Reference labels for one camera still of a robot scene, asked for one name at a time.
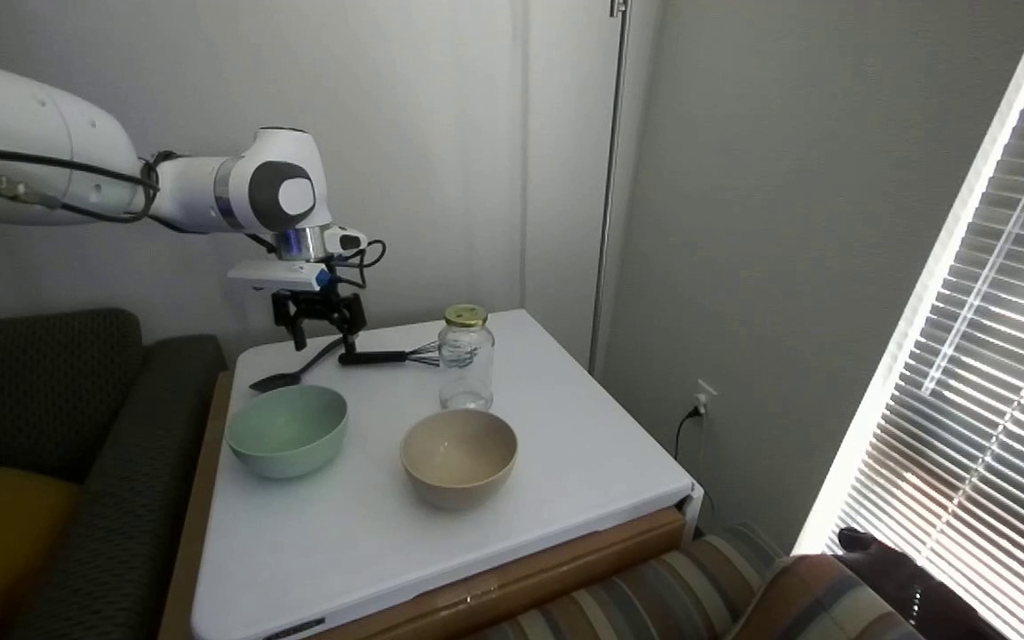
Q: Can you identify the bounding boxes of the white table board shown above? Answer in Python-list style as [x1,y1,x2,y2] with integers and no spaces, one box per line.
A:
[155,366,703,640]

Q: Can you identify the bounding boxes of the striped sofa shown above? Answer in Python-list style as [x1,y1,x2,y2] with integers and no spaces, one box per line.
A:
[461,526,1003,640]

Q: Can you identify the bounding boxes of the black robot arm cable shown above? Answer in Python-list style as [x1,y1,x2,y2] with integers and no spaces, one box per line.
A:
[0,143,167,226]

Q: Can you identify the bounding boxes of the gold metal jar lid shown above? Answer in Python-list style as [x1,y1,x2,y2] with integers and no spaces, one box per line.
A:
[440,301,490,329]

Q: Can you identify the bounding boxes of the clear glass jar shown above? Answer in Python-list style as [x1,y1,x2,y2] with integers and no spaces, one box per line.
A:
[433,309,498,411]

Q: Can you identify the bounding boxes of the striped sofa back cushion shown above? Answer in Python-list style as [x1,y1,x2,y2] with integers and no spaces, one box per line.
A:
[723,547,931,640]

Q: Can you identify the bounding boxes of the thin metal stand pole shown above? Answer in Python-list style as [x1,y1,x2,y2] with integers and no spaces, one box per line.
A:
[587,0,632,347]

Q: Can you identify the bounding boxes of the beige bowl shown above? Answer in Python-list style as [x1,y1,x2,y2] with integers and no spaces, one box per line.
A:
[397,405,523,513]

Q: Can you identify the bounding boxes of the green bowl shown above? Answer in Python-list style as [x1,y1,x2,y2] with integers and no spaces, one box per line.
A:
[223,381,351,483]

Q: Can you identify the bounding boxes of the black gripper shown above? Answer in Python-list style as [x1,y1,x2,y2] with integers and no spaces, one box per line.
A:
[269,283,369,366]

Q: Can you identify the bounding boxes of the black power cable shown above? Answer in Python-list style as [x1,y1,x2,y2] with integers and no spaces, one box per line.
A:
[667,402,708,469]

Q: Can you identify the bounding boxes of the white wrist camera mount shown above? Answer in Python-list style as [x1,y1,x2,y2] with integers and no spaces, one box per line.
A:
[223,257,343,295]

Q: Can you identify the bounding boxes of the white window blinds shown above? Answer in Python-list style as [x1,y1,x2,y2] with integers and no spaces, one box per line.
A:
[794,0,1024,640]

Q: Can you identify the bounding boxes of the black ladle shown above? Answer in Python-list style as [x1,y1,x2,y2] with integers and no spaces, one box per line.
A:
[247,333,351,394]

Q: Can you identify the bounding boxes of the white wall outlet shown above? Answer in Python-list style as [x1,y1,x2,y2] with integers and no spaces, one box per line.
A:
[686,377,720,418]

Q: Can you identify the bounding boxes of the dark grey armchair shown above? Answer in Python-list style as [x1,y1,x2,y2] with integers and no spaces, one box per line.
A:
[0,306,230,640]

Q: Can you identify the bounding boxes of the yellow cushion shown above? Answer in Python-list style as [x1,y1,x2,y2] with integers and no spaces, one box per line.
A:
[0,463,82,626]

